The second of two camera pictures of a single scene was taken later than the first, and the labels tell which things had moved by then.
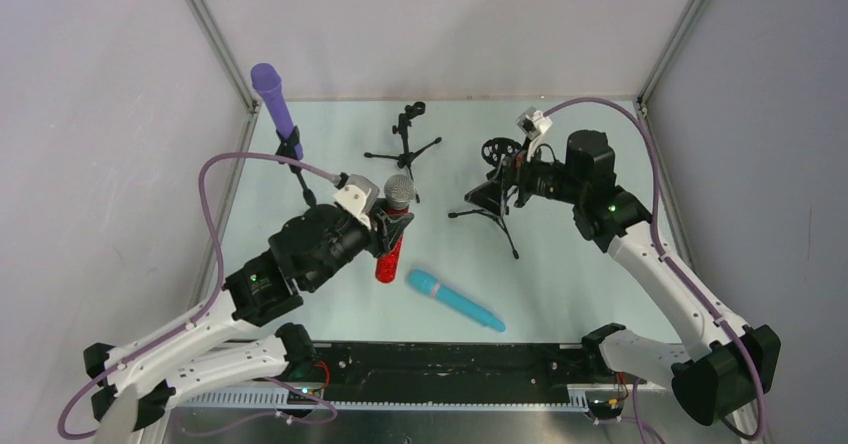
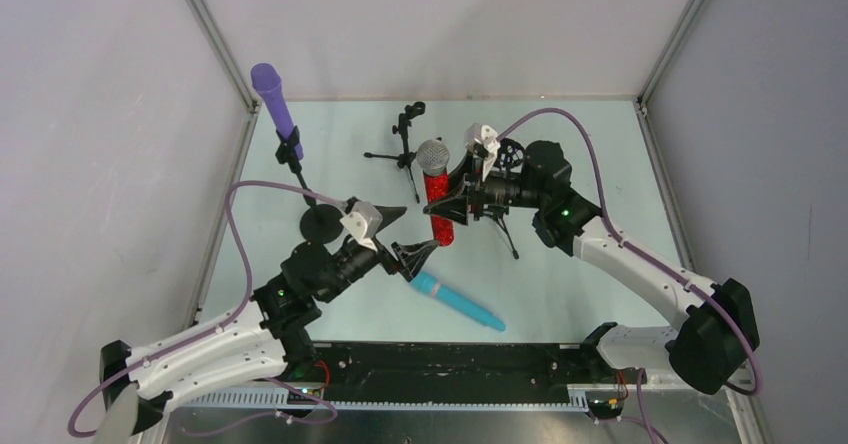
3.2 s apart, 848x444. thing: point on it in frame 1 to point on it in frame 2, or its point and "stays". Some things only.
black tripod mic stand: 406,158 stays
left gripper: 382,230 to 385,243
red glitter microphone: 399,194 to 434,155
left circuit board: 293,398 stays
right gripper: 506,180 to 472,190
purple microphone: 266,78 stays
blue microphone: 425,283 stays
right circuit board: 612,406 stays
